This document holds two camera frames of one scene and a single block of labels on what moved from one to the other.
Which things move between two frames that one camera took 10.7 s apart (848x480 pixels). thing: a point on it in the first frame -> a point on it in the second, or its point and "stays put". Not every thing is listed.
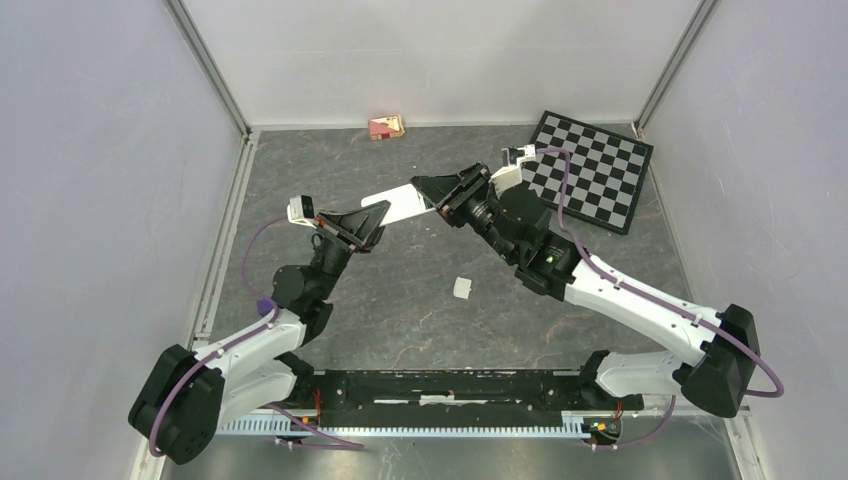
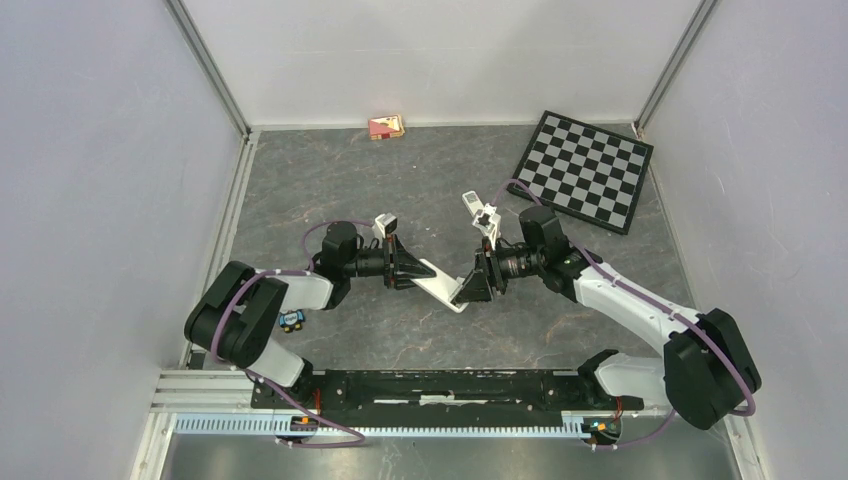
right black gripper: (451, 192) -> (476, 287)
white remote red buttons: (404, 202) -> (441, 287)
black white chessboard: (604, 174) stays put
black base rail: (375, 398) stays put
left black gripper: (348, 230) -> (400, 263)
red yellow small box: (386, 127) stays put
